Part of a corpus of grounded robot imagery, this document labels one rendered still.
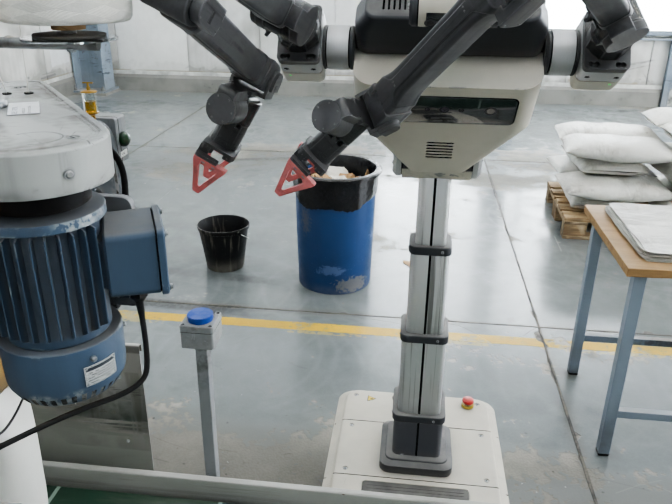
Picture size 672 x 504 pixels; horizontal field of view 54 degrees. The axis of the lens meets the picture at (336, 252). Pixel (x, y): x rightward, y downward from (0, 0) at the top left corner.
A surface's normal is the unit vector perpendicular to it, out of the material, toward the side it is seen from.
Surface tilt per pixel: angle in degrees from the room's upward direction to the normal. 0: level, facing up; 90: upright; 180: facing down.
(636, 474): 0
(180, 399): 0
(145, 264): 90
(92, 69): 90
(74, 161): 91
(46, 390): 91
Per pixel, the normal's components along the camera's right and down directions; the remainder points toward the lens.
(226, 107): -0.29, 0.22
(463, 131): -0.10, 0.89
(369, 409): 0.01, -0.92
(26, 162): 0.36, 0.37
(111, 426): -0.12, 0.39
